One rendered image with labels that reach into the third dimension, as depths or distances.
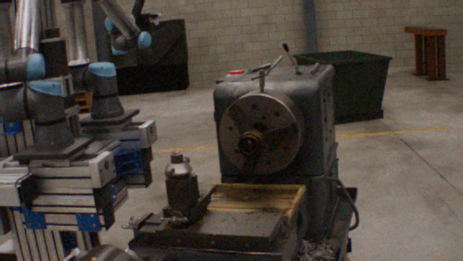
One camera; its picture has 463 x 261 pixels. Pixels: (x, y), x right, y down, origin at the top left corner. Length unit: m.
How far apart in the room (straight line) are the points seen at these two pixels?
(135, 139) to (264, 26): 9.91
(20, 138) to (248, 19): 10.18
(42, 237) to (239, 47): 10.16
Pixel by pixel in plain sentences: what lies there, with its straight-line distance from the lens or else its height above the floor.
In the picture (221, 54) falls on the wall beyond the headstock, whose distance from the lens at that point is 12.02.
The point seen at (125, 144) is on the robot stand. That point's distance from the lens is 2.21.
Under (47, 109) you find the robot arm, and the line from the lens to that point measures 1.77.
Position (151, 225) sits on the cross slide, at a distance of 1.54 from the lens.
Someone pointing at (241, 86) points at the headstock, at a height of 1.24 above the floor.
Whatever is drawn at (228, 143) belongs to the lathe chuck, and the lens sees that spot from 2.02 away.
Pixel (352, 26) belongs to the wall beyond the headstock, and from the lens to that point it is 12.21.
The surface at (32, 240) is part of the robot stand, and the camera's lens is 2.23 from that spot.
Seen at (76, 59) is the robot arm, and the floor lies 1.42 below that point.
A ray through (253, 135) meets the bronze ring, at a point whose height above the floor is 1.11.
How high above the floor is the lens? 1.55
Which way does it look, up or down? 13 degrees down
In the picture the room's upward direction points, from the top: 5 degrees counter-clockwise
